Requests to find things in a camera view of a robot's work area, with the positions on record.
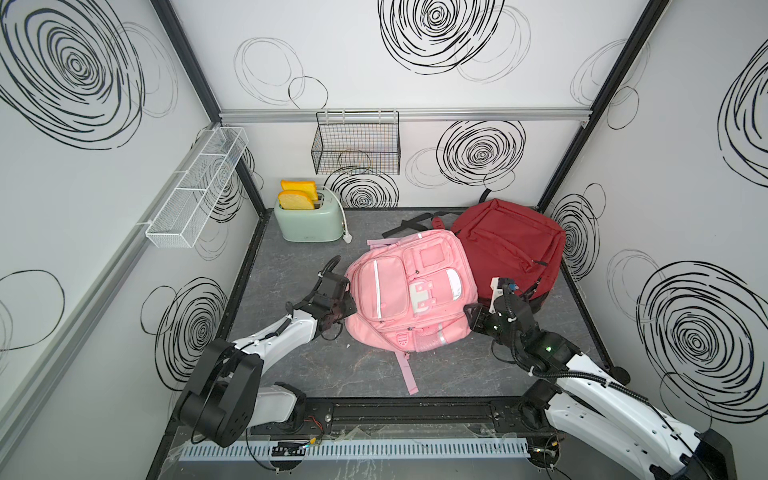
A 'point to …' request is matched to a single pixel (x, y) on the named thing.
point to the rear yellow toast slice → (306, 186)
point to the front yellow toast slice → (295, 200)
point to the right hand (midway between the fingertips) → (464, 312)
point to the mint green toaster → (323, 223)
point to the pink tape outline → (412, 293)
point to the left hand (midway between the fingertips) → (351, 302)
